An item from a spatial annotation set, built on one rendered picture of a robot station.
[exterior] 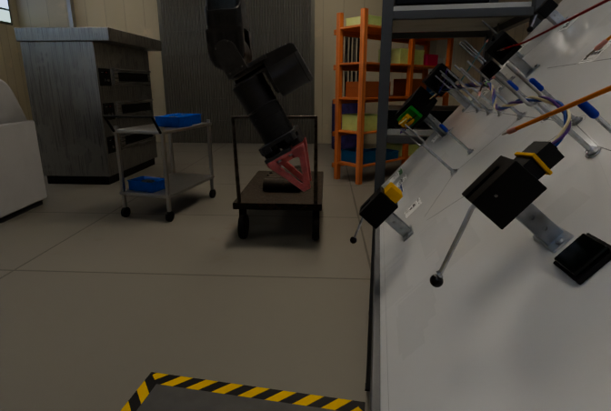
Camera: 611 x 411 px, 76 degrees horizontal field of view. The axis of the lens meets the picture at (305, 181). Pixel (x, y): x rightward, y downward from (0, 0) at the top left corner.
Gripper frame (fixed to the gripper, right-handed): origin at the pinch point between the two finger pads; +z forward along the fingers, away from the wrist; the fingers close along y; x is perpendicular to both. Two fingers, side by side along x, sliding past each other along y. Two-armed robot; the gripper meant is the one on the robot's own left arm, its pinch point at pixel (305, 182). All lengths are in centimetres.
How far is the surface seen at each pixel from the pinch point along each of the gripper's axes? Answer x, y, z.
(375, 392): 0.6, -27.6, 20.5
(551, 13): -67, 39, 0
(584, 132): -36.4, -15.2, 8.4
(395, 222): -10.2, 7.2, 17.0
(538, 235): -22.4, -28.8, 10.3
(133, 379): 118, 70, 53
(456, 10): -57, 67, -12
